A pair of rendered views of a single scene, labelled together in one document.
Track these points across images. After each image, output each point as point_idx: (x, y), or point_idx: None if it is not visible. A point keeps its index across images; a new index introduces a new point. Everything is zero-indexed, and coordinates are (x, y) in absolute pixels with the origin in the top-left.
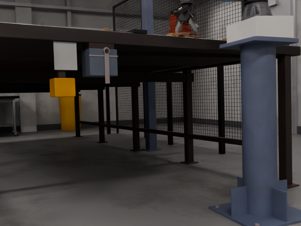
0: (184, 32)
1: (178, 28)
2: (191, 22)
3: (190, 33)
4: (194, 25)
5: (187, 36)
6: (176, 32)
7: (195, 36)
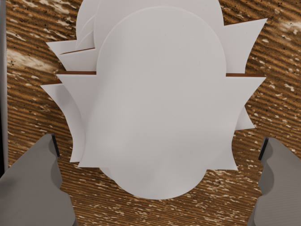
0: (101, 46)
1: (264, 185)
2: (32, 207)
3: (62, 71)
4: (10, 166)
5: (80, 30)
6: (276, 145)
7: (55, 99)
